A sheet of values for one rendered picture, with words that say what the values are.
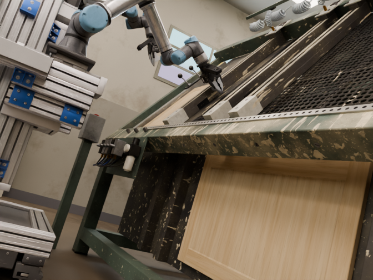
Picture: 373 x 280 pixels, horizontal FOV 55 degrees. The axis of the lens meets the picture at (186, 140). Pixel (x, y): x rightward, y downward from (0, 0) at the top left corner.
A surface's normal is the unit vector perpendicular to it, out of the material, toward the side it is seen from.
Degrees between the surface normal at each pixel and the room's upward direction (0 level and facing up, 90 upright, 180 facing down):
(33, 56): 90
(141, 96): 90
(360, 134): 145
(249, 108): 90
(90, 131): 90
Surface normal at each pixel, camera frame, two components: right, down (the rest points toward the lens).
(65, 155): 0.43, -0.04
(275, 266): -0.81, -0.33
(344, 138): -0.70, 0.58
